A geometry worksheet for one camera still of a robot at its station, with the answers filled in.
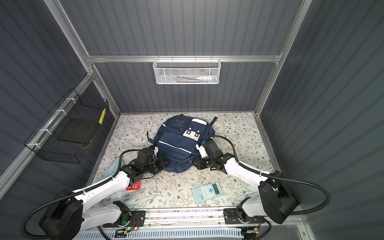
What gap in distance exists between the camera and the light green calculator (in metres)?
0.80

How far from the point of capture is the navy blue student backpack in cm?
86

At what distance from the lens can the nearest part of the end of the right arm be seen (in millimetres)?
622

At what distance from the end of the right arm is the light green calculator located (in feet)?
0.49

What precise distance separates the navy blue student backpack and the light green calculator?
139 millimetres

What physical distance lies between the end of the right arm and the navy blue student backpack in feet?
0.24
